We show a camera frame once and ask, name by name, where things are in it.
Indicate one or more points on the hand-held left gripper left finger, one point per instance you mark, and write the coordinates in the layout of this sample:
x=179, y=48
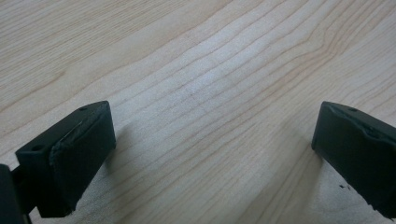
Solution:
x=71, y=155

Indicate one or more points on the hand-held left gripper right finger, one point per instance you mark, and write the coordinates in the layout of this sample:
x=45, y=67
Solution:
x=355, y=146

